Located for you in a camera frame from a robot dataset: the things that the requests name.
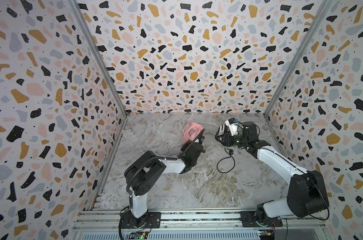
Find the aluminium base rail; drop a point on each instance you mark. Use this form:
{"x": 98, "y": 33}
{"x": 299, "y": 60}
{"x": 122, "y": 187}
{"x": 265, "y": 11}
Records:
{"x": 196, "y": 224}

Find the right corner aluminium post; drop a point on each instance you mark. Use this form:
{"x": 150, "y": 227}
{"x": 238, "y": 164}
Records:
{"x": 320, "y": 15}

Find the corner aluminium post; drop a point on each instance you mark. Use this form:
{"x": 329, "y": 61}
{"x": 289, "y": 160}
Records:
{"x": 320, "y": 15}
{"x": 73, "y": 5}

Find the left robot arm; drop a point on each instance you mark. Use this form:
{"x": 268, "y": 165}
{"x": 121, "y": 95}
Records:
{"x": 142, "y": 175}

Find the white black headphones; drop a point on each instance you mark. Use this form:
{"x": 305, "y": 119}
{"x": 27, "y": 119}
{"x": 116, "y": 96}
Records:
{"x": 223, "y": 133}

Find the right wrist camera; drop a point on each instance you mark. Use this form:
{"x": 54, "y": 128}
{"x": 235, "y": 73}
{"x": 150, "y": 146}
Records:
{"x": 234, "y": 126}

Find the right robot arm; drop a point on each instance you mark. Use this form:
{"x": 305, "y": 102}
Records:
{"x": 306, "y": 189}

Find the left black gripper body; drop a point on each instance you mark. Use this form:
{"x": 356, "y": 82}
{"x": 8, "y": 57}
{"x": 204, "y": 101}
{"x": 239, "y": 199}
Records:
{"x": 184, "y": 146}

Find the pink headphones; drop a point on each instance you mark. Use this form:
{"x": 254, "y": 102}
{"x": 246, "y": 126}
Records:
{"x": 191, "y": 131}

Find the left corner aluminium post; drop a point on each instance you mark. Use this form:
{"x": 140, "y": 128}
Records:
{"x": 73, "y": 5}

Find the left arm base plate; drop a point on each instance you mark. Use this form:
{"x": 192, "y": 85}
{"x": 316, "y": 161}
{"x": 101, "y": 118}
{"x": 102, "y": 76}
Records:
{"x": 149, "y": 220}

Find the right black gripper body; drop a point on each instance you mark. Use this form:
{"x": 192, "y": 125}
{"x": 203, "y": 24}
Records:
{"x": 224, "y": 137}

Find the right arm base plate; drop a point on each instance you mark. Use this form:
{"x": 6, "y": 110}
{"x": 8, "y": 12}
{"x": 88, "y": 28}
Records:
{"x": 254, "y": 219}

